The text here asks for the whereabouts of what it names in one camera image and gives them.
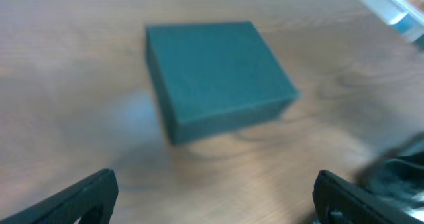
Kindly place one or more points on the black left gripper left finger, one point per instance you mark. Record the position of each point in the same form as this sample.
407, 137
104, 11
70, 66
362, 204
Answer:
91, 200

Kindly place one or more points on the white wall trim strip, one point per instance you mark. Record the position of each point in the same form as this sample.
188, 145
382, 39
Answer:
404, 16

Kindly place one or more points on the black box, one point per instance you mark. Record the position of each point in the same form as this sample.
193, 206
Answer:
212, 78

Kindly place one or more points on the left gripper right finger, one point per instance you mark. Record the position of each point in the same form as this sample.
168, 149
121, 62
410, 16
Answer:
339, 201

